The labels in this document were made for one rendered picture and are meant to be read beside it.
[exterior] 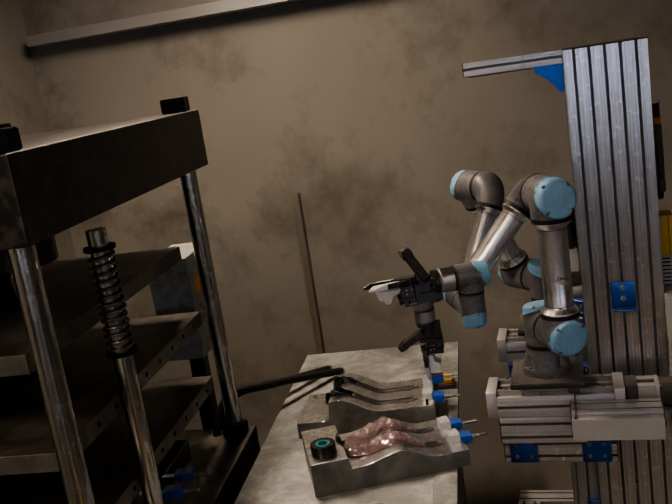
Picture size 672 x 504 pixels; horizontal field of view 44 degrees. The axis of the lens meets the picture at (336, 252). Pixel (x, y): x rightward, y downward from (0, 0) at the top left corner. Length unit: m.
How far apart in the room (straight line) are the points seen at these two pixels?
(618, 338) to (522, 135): 1.95
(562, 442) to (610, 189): 0.82
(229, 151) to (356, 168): 0.77
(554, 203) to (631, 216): 0.42
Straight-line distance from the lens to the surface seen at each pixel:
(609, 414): 2.67
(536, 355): 2.70
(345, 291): 4.92
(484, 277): 2.42
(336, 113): 4.73
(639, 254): 2.80
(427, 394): 2.99
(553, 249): 2.48
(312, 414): 3.10
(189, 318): 3.01
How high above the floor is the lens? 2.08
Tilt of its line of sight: 12 degrees down
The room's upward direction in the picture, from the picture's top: 9 degrees counter-clockwise
